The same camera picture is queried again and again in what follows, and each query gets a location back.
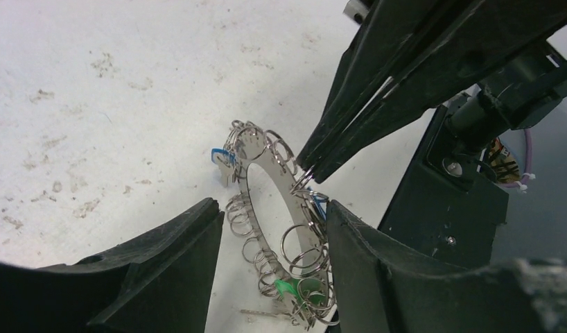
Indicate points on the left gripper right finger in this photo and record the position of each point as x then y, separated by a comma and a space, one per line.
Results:
382, 285

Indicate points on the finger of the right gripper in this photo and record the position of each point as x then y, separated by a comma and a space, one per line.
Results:
406, 57

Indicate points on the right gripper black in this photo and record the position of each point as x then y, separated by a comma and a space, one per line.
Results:
516, 65

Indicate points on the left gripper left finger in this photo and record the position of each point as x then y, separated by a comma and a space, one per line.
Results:
160, 281

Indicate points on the metal disc with key rings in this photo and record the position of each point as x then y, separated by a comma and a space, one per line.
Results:
284, 237

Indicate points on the key with green tag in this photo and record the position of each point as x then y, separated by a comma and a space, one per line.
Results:
293, 302

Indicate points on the key with blue tag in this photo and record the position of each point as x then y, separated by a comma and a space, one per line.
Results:
227, 166
320, 201

